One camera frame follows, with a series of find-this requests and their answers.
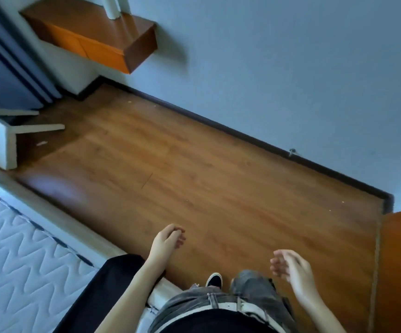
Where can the wooden wall-mounted drawer shelf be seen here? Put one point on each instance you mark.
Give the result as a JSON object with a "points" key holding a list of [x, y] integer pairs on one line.
{"points": [[93, 34]]}

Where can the person's right fingers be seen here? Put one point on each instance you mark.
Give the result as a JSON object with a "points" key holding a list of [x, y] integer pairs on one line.
{"points": [[281, 262]]}

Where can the blue curtain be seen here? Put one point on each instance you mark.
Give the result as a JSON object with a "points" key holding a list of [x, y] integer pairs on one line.
{"points": [[3, 65]]}

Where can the white post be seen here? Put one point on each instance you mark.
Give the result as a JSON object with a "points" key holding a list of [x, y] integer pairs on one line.
{"points": [[112, 6]]}

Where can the grey jeans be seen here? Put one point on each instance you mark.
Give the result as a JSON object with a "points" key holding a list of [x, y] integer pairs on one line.
{"points": [[252, 286]]}

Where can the person's left forearm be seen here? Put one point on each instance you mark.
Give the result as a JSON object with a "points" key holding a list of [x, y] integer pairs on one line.
{"points": [[131, 301]]}

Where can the dark baseboard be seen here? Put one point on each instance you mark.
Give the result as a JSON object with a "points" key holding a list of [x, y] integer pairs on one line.
{"points": [[242, 133]]}

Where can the black shirt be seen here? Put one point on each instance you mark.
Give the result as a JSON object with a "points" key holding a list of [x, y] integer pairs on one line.
{"points": [[100, 294]]}

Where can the white quilted mattress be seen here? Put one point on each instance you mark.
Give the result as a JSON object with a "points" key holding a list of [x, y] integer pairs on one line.
{"points": [[23, 273]]}

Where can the orange wooden door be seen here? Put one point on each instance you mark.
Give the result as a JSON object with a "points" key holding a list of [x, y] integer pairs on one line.
{"points": [[399, 270]]}

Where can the black sneaker with white sole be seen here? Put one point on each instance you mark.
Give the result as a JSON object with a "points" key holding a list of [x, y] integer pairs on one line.
{"points": [[215, 280]]}

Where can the person's left fingers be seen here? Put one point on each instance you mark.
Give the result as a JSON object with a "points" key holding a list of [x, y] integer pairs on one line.
{"points": [[173, 235]]}

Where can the person's right forearm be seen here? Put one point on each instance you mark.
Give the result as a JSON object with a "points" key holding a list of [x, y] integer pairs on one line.
{"points": [[321, 317]]}

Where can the small white scrap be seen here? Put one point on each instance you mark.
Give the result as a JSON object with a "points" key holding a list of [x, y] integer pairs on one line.
{"points": [[41, 143]]}

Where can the white bed frame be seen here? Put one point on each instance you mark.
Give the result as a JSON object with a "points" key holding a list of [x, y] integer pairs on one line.
{"points": [[65, 228]]}

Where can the person's right hand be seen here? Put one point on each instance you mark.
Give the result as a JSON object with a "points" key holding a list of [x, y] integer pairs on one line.
{"points": [[299, 277]]}

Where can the small metal door stopper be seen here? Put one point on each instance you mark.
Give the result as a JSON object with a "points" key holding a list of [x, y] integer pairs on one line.
{"points": [[292, 152]]}

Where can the person's left hand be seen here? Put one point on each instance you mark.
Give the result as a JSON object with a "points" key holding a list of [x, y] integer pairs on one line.
{"points": [[161, 249]]}

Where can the white belt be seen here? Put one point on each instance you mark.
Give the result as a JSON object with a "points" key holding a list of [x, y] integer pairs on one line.
{"points": [[221, 306]]}

